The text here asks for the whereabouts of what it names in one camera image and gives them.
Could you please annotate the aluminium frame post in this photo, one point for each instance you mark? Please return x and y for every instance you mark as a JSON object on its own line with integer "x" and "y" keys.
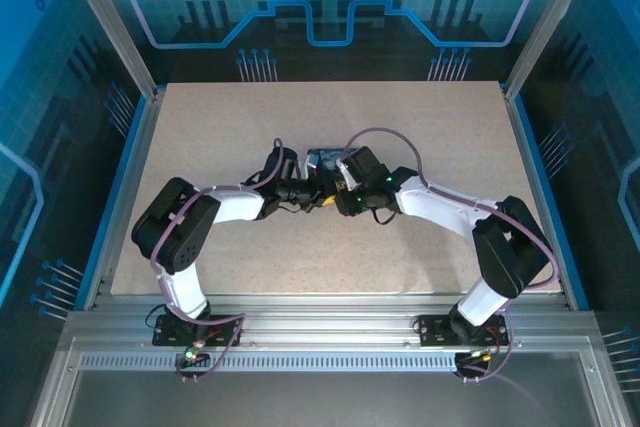
{"x": 550, "y": 22}
{"x": 110, "y": 22}

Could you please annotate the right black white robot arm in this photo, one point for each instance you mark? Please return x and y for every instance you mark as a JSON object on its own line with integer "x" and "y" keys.
{"x": 440, "y": 202}

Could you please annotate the grey metal panel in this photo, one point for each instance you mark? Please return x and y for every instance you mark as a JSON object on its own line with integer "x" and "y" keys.
{"x": 320, "y": 397}

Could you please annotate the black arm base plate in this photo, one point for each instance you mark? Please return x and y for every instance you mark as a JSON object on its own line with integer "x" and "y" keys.
{"x": 172, "y": 334}
{"x": 435, "y": 332}

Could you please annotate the aluminium side rail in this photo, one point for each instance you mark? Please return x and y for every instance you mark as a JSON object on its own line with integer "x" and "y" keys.
{"x": 531, "y": 172}
{"x": 136, "y": 172}

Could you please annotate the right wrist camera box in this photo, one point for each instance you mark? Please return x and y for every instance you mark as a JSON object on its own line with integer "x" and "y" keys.
{"x": 350, "y": 178}

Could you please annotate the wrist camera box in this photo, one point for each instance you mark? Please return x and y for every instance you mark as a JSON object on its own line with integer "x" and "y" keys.
{"x": 350, "y": 178}
{"x": 311, "y": 164}

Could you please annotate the starry night painted box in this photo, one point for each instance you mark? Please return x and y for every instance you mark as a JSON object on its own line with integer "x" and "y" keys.
{"x": 330, "y": 159}

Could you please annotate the blue table side strip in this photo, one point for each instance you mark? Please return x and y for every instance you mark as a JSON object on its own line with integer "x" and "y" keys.
{"x": 543, "y": 172}
{"x": 124, "y": 172}

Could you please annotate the aluminium mounting rail frame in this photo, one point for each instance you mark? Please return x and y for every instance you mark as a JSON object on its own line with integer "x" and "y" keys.
{"x": 325, "y": 327}

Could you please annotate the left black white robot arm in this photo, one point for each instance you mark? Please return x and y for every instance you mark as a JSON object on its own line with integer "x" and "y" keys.
{"x": 235, "y": 204}

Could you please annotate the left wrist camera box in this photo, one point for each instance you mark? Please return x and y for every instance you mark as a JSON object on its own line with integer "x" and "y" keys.
{"x": 311, "y": 164}

